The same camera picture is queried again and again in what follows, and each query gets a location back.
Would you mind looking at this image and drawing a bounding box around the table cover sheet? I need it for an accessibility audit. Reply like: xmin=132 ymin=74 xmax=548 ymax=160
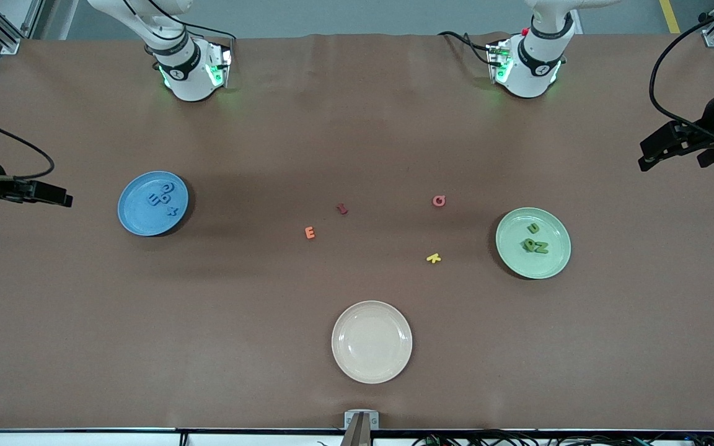
xmin=0 ymin=32 xmax=714 ymax=431

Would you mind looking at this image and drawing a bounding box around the black cable bundle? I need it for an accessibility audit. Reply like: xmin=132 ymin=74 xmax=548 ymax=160
xmin=413 ymin=427 xmax=714 ymax=446

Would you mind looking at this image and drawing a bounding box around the grey metal table bracket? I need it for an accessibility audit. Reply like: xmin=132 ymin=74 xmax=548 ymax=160
xmin=340 ymin=410 xmax=380 ymax=446

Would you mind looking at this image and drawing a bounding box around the green plate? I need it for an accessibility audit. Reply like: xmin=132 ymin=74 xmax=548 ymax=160
xmin=496 ymin=208 xmax=572 ymax=279

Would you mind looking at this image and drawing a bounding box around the white table edge rail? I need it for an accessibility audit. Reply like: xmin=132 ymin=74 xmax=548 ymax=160
xmin=0 ymin=429 xmax=714 ymax=446

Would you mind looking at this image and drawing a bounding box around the beige plate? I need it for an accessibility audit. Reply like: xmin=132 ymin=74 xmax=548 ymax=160
xmin=332 ymin=300 xmax=413 ymax=384

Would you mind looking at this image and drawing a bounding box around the black left base cable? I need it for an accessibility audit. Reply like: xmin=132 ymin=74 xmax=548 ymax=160
xmin=438 ymin=31 xmax=494 ymax=66

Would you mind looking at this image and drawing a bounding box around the black right base cable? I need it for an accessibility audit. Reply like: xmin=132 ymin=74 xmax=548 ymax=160
xmin=146 ymin=0 xmax=237 ymax=45

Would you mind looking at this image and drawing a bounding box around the black base cable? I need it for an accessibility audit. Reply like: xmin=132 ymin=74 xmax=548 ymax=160
xmin=146 ymin=0 xmax=237 ymax=45
xmin=438 ymin=31 xmax=494 ymax=66

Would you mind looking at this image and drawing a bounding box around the blue plate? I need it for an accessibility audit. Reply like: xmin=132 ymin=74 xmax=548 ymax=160
xmin=118 ymin=171 xmax=189 ymax=237

